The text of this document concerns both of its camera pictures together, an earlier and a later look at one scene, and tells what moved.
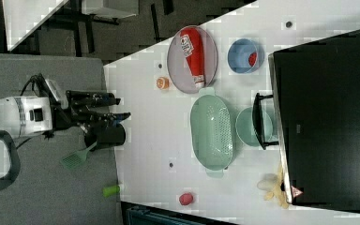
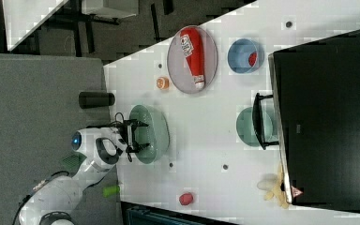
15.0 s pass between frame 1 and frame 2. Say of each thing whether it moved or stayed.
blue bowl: stayed
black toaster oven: stayed
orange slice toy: stayed
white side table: stayed
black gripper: moved
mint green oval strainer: moved
